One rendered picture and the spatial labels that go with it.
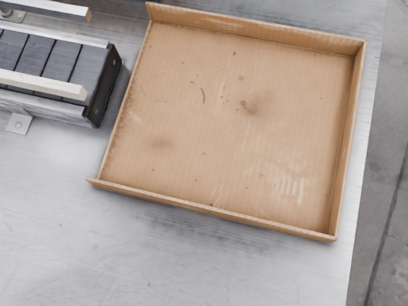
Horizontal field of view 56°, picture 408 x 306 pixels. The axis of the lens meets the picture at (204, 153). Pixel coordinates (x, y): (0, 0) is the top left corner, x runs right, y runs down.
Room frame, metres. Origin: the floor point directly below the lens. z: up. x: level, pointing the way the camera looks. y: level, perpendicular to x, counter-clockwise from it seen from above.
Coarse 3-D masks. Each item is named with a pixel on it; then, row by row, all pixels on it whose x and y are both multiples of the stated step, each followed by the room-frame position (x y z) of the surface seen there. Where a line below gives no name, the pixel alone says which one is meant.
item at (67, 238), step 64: (64, 0) 0.44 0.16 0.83; (128, 0) 0.41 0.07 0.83; (192, 0) 0.39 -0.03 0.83; (256, 0) 0.37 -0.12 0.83; (320, 0) 0.35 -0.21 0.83; (384, 0) 0.33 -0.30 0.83; (128, 64) 0.31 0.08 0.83; (0, 128) 0.25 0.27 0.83; (64, 128) 0.23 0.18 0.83; (0, 192) 0.15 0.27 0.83; (64, 192) 0.14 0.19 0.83; (0, 256) 0.07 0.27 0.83; (64, 256) 0.06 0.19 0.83; (128, 256) 0.04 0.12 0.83; (192, 256) 0.03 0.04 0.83; (256, 256) 0.01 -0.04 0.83; (320, 256) 0.00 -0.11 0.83
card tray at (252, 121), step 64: (192, 64) 0.28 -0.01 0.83; (256, 64) 0.26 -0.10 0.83; (320, 64) 0.24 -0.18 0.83; (128, 128) 0.21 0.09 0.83; (192, 128) 0.19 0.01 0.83; (256, 128) 0.17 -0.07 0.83; (320, 128) 0.15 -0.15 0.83; (128, 192) 0.12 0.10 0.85; (192, 192) 0.10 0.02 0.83; (256, 192) 0.09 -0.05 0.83; (320, 192) 0.07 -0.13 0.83
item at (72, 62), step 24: (0, 48) 0.34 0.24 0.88; (24, 48) 0.33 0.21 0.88; (48, 48) 0.32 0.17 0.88; (72, 48) 0.31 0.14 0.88; (96, 48) 0.31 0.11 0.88; (24, 72) 0.29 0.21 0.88; (48, 72) 0.29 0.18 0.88; (72, 72) 0.28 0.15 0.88; (96, 72) 0.27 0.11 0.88; (48, 96) 0.25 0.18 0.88
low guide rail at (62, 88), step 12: (0, 72) 0.28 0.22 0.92; (12, 72) 0.27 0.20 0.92; (12, 84) 0.27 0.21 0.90; (24, 84) 0.26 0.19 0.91; (36, 84) 0.25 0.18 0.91; (48, 84) 0.25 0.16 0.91; (60, 84) 0.24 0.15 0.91; (72, 84) 0.24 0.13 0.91; (72, 96) 0.23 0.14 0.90; (84, 96) 0.23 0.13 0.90
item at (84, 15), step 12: (0, 0) 0.34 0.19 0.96; (12, 0) 0.33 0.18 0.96; (24, 0) 0.33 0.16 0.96; (36, 0) 0.33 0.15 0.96; (48, 0) 0.32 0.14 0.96; (36, 12) 0.32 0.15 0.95; (48, 12) 0.31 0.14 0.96; (60, 12) 0.30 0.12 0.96; (72, 12) 0.30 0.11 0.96; (84, 12) 0.30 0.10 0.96
